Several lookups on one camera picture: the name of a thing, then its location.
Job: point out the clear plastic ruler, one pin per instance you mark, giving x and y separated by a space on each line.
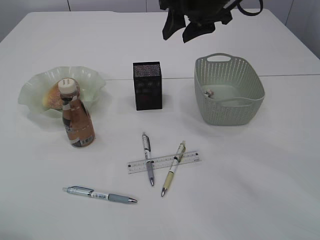
162 162

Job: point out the black mesh pen holder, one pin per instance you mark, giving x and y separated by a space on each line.
147 78

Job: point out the sugared bread roll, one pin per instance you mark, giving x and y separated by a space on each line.
52 99

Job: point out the pale green wavy plate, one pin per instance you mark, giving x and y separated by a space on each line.
89 84

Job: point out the blue clip grey grip pen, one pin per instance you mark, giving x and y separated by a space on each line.
91 193

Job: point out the grey grip white pen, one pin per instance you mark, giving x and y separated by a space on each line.
147 153

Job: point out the grey-green woven plastic basket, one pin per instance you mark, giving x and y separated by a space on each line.
238 90

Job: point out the large paper ball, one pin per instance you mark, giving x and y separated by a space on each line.
209 93

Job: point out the beige grip white pen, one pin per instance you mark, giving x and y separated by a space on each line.
174 165

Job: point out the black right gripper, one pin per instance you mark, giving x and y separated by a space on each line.
201 13

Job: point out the brown coffee drink bottle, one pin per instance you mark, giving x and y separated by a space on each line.
75 117

